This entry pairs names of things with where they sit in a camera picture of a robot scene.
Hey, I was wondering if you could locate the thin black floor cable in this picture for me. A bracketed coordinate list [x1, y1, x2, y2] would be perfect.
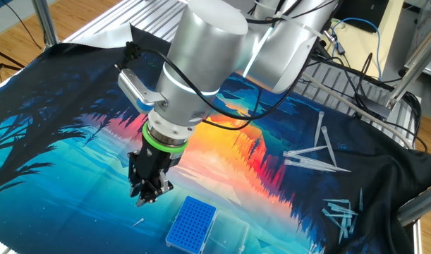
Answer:
[1, 0, 43, 50]

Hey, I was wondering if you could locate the aluminium frame post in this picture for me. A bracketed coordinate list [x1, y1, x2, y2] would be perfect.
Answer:
[386, 20, 431, 110]
[31, 0, 60, 49]

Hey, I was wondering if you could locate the beige desk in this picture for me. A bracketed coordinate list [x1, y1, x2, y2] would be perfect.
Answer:
[327, 0, 406, 84]

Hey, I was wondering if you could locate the aluminium frame beam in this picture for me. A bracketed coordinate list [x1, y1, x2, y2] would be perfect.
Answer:
[396, 181, 431, 226]

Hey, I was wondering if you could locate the grey hose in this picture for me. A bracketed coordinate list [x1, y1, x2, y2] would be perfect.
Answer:
[301, 72, 413, 150]

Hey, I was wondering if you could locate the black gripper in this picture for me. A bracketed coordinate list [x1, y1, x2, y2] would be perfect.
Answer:
[127, 139, 183, 207]

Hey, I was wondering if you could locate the clear pipette tips lower pile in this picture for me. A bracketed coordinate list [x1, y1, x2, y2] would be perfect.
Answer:
[320, 207, 343, 229]

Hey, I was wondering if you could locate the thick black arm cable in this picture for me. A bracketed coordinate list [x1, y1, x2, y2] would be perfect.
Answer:
[114, 0, 339, 123]

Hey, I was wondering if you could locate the blue pipette tip box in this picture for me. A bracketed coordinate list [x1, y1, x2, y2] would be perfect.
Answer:
[164, 195, 250, 254]

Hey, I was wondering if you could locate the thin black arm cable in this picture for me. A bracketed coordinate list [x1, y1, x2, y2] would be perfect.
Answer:
[200, 87, 264, 131]

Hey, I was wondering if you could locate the blue network cable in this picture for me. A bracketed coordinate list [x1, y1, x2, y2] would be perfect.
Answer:
[329, 17, 384, 82]

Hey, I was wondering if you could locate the black laptop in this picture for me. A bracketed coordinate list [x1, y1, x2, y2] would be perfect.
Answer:
[336, 0, 391, 35]

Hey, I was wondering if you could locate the green flange ring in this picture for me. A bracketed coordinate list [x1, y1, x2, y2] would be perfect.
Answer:
[141, 121, 188, 155]

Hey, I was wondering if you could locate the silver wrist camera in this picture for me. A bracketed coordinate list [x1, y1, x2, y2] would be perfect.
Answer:
[116, 66, 166, 114]

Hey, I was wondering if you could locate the printed landscape cloth mat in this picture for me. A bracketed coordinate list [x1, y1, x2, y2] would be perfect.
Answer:
[0, 23, 431, 254]

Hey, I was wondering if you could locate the black power brick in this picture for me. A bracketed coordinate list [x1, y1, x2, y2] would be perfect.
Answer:
[356, 93, 392, 119]

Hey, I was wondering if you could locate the large clear pipette tip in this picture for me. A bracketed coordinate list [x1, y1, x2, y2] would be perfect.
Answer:
[284, 158, 338, 173]
[289, 154, 352, 174]
[282, 145, 329, 158]
[313, 111, 324, 147]
[320, 126, 338, 167]

